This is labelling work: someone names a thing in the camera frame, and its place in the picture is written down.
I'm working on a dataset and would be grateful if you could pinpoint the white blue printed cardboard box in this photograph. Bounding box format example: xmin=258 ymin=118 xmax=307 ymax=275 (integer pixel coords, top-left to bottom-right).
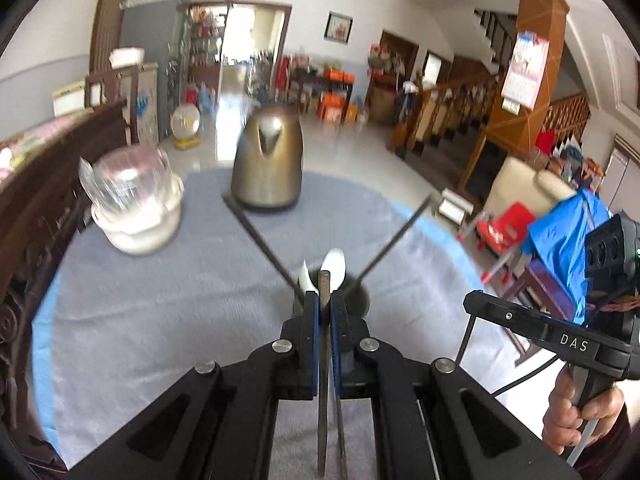
xmin=134 ymin=62 xmax=162 ymax=147

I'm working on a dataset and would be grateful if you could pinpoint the dark wooden chair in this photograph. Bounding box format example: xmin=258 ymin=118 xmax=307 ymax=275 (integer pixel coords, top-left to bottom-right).
xmin=510 ymin=255 xmax=587 ymax=362
xmin=84 ymin=67 xmax=142 ymax=147

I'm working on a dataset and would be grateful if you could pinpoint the clear plastic wrapped bowl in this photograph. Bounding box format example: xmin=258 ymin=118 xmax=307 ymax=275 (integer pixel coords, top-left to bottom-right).
xmin=79 ymin=146 xmax=172 ymax=222

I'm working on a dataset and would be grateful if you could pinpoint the bronze electric kettle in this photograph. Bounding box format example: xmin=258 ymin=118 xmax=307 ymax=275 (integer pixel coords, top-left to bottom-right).
xmin=231 ymin=104 xmax=305 ymax=211

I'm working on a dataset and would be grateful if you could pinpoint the dark metal utensil holder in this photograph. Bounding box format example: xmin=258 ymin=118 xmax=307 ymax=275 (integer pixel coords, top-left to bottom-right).
xmin=292 ymin=272 xmax=372 ymax=319

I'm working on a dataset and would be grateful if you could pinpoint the black cable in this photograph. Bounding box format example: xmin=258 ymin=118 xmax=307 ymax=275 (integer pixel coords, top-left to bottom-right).
xmin=457 ymin=317 xmax=563 ymax=397

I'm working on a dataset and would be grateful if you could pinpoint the red child chair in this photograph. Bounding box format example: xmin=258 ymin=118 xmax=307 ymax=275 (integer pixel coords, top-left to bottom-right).
xmin=457 ymin=202 xmax=539 ymax=287

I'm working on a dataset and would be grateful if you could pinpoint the orange wooden pillar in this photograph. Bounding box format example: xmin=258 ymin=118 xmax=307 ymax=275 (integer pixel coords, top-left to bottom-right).
xmin=481 ymin=0 xmax=571 ymax=162

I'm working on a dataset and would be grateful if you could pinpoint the dark wooden chair back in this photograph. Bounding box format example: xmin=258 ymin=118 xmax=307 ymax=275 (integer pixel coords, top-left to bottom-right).
xmin=84 ymin=67 xmax=142 ymax=147

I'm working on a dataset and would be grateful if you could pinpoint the wooden stair railing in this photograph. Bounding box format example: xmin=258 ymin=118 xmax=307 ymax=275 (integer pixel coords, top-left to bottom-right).
xmin=387 ymin=72 xmax=502 ymax=157

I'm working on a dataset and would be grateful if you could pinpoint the person's right forearm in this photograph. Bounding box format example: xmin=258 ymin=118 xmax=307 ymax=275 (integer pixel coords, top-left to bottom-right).
xmin=575 ymin=402 xmax=640 ymax=480

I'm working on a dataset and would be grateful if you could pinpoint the white electric fan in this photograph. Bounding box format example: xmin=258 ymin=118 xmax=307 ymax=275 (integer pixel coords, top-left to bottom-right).
xmin=170 ymin=104 xmax=202 ymax=151

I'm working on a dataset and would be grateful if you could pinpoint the white ceramic pot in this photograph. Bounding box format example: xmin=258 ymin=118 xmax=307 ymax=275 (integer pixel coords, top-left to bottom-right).
xmin=91 ymin=175 xmax=185 ymax=256

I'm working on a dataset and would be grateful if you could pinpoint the white plastic spoon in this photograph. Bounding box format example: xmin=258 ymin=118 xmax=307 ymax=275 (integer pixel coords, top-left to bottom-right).
xmin=299 ymin=247 xmax=346 ymax=295

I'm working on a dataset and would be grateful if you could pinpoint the white step stool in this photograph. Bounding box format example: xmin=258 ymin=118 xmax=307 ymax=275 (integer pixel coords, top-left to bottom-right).
xmin=439 ymin=189 xmax=474 ymax=227

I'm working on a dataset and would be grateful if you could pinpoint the beige sofa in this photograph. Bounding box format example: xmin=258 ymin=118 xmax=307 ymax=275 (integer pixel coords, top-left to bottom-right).
xmin=482 ymin=156 xmax=577 ymax=222

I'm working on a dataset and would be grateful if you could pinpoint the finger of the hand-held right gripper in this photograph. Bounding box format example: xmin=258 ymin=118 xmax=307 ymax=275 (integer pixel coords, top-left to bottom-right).
xmin=463 ymin=290 xmax=556 ymax=357

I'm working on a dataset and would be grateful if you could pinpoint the framed wall picture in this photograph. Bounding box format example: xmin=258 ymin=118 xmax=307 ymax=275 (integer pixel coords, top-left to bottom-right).
xmin=324 ymin=11 xmax=354 ymax=44

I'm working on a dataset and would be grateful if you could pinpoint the brown wooden lattice door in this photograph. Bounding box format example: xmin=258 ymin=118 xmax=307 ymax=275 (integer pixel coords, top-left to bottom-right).
xmin=90 ymin=0 xmax=164 ymax=77

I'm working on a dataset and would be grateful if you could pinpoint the carved dark wooden sideboard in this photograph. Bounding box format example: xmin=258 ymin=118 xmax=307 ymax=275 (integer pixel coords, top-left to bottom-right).
xmin=0 ymin=102 xmax=132 ymax=457

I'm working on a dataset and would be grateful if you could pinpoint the dark wooden side table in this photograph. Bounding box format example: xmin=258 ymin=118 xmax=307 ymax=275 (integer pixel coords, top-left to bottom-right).
xmin=287 ymin=67 xmax=357 ymax=117

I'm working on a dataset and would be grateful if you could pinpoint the grey refrigerator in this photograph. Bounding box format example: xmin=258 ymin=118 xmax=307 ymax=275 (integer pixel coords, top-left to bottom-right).
xmin=119 ymin=0 xmax=194 ymax=127

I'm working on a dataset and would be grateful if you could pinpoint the blue cloth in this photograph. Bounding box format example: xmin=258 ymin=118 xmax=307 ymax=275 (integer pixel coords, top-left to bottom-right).
xmin=527 ymin=189 xmax=614 ymax=327

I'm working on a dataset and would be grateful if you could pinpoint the white flat box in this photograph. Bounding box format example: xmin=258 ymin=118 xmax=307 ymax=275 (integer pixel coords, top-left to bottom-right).
xmin=52 ymin=80 xmax=87 ymax=117

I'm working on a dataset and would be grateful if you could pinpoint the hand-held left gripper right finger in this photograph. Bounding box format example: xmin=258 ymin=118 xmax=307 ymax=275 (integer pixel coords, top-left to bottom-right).
xmin=330 ymin=290 xmax=582 ymax=480

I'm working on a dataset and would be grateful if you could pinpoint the person's right hand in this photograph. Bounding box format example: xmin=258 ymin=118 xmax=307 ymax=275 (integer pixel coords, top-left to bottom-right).
xmin=542 ymin=370 xmax=627 ymax=457

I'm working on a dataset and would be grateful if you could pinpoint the blue table cover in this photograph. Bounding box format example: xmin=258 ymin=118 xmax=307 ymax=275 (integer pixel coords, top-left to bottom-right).
xmin=31 ymin=195 xmax=482 ymax=462

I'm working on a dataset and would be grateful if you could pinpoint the pink wall calendar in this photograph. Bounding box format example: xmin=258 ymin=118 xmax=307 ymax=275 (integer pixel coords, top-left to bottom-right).
xmin=501 ymin=31 xmax=550 ymax=111

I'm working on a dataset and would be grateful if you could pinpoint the grey tablecloth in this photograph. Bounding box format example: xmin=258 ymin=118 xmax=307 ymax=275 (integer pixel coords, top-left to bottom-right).
xmin=52 ymin=167 xmax=532 ymax=467

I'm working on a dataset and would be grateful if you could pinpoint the dark wooden chopstick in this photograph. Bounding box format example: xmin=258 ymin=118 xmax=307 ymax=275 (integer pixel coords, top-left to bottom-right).
xmin=317 ymin=270 xmax=332 ymax=478
xmin=333 ymin=394 xmax=350 ymax=480
xmin=223 ymin=196 xmax=304 ymax=295
xmin=355 ymin=195 xmax=433 ymax=282

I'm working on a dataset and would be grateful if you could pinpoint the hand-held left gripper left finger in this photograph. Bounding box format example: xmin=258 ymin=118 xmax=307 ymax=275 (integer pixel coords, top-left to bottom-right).
xmin=65 ymin=290 xmax=321 ymax=480

